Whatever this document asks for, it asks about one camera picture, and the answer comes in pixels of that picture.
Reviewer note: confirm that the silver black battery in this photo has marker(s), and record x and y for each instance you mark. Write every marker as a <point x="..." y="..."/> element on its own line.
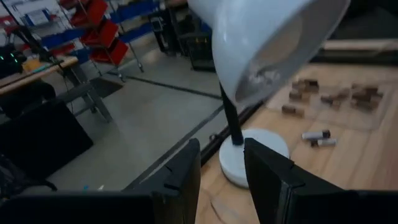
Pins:
<point x="323" y="142"/>
<point x="315" y="134"/>

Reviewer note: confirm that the large black case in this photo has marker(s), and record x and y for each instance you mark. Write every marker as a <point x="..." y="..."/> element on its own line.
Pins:
<point x="40" y="140"/>

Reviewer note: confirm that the clear plastic bin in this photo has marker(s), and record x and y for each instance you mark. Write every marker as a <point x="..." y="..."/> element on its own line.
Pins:
<point x="342" y="118"/>

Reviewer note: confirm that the white desk lamp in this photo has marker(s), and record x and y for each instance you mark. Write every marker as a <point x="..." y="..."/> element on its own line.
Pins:
<point x="248" y="40"/>

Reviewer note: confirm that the red bin shelf rack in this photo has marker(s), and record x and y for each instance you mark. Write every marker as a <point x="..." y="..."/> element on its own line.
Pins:
<point x="105" y="34"/>

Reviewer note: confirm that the wooden table metal legs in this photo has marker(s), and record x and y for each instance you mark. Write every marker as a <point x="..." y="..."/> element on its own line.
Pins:
<point x="37" y="73"/>

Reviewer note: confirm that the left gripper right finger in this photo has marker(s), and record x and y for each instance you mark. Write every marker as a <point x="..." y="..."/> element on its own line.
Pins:
<point x="280" y="193"/>

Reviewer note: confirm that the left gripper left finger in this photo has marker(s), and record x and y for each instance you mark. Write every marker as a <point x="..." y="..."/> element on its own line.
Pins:
<point x="174" y="199"/>

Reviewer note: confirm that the black device green lights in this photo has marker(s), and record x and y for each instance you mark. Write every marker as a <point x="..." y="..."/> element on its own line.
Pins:
<point x="11" y="60"/>

